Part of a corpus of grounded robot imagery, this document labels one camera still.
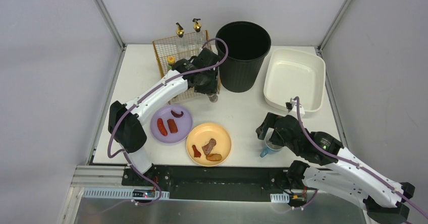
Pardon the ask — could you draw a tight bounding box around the brown sausage piece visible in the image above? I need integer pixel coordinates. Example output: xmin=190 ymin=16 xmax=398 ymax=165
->
xmin=167 ymin=119 xmax=178 ymax=134

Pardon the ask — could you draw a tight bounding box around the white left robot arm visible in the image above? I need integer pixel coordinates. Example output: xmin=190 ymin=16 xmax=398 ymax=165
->
xmin=108 ymin=48 xmax=225 ymax=174

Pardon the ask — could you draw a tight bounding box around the black ribbed trash bin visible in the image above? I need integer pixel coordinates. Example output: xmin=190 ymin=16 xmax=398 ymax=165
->
xmin=216 ymin=21 xmax=272 ymax=93

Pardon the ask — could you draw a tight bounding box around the brown meat slice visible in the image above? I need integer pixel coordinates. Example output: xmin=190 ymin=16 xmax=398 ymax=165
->
xmin=202 ymin=138 xmax=217 ymax=156

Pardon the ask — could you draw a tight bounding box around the small black spice jar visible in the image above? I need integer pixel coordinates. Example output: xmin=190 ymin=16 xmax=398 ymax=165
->
xmin=208 ymin=94 xmax=218 ymax=103

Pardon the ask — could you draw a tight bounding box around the orange plate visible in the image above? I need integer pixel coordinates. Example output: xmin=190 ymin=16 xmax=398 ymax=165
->
xmin=186 ymin=123 xmax=232 ymax=167

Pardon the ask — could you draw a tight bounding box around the red sausage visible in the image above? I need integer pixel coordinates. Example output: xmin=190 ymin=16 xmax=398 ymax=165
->
xmin=156 ymin=118 xmax=168 ymax=136

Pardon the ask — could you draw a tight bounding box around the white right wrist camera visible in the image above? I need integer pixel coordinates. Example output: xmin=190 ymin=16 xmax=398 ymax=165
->
xmin=286 ymin=98 xmax=305 ymax=119

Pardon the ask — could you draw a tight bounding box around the red chicken drumstick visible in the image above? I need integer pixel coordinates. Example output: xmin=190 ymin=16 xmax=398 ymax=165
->
xmin=192 ymin=145 xmax=201 ymax=158

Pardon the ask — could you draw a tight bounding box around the purple plate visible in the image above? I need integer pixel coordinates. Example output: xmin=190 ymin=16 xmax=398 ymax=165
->
xmin=150 ymin=104 xmax=193 ymax=144

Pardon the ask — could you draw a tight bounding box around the orange fried patty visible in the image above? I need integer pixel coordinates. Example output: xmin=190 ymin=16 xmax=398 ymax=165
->
xmin=206 ymin=153 xmax=223 ymax=162

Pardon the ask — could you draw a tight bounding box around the blue mug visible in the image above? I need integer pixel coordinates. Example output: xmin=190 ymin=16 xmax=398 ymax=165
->
xmin=259 ymin=139 xmax=283 ymax=158

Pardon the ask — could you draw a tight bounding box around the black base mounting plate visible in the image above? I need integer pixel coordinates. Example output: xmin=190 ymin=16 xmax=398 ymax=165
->
xmin=122 ymin=165 xmax=308 ymax=207

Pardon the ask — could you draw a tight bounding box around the clear oil dispenser bottle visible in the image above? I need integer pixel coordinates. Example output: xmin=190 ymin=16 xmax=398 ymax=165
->
xmin=176 ymin=22 xmax=188 ymax=53

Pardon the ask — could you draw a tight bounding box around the dark octopus tentacle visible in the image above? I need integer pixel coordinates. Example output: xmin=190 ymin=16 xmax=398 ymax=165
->
xmin=171 ymin=110 xmax=184 ymax=118

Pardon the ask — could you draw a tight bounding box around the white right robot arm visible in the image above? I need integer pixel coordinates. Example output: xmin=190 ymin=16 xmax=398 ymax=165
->
xmin=256 ymin=113 xmax=415 ymax=223

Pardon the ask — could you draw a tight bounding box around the white square tub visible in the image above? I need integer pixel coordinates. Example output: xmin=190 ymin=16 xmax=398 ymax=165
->
xmin=263 ymin=48 xmax=326 ymax=113

